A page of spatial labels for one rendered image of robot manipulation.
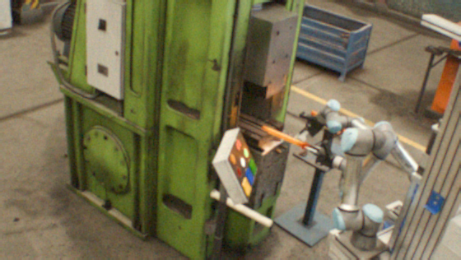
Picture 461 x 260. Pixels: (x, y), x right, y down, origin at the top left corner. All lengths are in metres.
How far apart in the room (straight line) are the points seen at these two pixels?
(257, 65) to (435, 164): 1.16
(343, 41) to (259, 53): 3.99
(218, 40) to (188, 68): 0.35
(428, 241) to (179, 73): 1.71
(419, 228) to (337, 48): 4.51
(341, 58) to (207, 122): 4.17
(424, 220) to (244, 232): 1.44
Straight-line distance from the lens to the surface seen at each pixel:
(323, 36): 6.89
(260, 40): 2.82
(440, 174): 2.45
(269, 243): 3.81
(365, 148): 2.47
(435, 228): 2.57
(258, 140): 3.11
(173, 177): 3.37
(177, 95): 3.06
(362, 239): 2.67
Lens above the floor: 2.55
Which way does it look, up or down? 30 degrees down
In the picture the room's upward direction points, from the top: 8 degrees clockwise
